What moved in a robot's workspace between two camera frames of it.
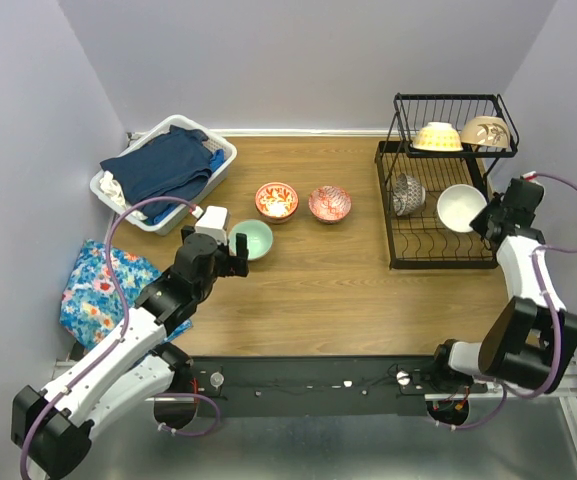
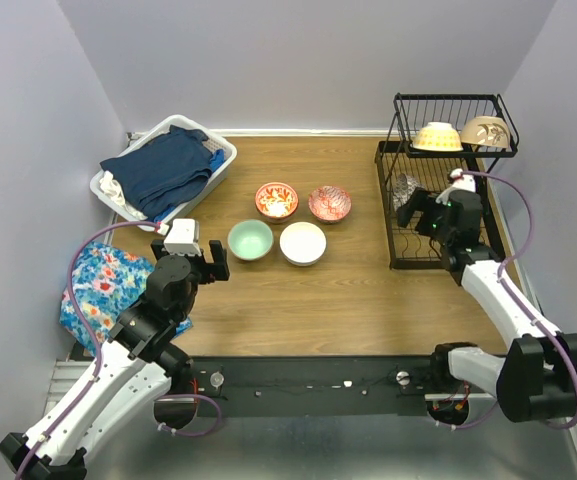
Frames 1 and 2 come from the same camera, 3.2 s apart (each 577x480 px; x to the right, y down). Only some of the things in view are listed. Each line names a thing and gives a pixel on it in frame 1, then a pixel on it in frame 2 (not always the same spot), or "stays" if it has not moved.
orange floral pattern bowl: x=276 y=202 stays
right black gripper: x=478 y=223 to x=426 y=202
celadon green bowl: x=259 y=238 stays
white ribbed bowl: x=457 y=206 to x=302 y=243
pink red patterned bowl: x=329 y=204 stays
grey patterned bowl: x=408 y=195 stays
